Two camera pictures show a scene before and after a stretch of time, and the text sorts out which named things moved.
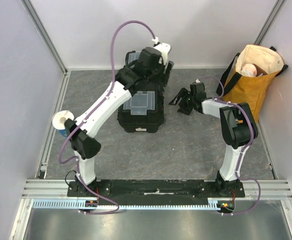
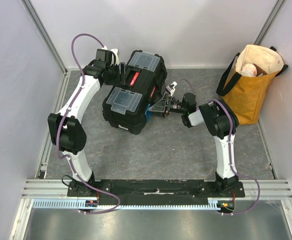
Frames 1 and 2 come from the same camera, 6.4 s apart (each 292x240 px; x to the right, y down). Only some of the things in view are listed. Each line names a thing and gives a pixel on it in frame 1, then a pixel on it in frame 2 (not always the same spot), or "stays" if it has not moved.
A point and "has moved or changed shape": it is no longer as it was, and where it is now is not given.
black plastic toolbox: x=144 y=112 has moved or changed shape
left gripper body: x=158 y=77 -> x=117 y=69
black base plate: x=155 y=190 stays
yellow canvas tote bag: x=249 y=75 stays
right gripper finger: x=181 y=100 -> x=157 y=107
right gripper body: x=188 y=101 -> x=166 y=106
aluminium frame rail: x=43 y=188 stays
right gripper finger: x=177 y=98 -> x=159 y=106
